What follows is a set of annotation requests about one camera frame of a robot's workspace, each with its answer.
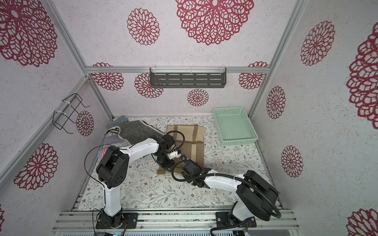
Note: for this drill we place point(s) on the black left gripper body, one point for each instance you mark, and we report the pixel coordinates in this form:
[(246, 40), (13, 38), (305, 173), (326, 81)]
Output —
[(164, 160)]

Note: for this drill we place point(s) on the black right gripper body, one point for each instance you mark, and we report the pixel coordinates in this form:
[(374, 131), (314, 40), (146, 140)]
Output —
[(183, 162)]

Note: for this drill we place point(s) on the brown checked scarf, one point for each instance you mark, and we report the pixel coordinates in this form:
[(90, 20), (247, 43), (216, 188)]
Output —
[(193, 147)]

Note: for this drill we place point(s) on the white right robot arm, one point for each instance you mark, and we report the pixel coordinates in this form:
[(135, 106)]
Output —
[(256, 197)]

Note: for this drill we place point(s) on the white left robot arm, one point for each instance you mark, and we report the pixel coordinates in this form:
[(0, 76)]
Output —
[(113, 167)]

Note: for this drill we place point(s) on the black white zigzag scarf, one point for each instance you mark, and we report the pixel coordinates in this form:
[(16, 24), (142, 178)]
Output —
[(135, 131)]

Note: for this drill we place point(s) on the mint green plastic basket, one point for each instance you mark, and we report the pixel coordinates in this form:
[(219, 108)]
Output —
[(233, 126)]

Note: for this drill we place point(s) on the floral table mat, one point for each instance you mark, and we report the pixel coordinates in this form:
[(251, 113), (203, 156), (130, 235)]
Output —
[(144, 188)]

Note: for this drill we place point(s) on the lilac pencil case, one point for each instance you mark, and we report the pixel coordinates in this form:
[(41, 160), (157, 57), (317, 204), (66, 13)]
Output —
[(116, 140)]

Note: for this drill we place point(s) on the grey blue eraser block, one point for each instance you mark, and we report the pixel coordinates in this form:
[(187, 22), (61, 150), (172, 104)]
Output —
[(117, 121)]

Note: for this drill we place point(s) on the pink striped plush doll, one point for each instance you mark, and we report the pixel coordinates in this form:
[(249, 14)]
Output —
[(102, 153)]

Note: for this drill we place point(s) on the grey metal wall shelf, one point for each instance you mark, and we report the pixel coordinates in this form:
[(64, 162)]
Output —
[(188, 78)]

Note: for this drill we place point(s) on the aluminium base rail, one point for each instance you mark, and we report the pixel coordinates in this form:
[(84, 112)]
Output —
[(181, 219)]

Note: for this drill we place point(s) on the black wire wall rack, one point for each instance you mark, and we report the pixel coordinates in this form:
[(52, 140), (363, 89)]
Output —
[(61, 117)]

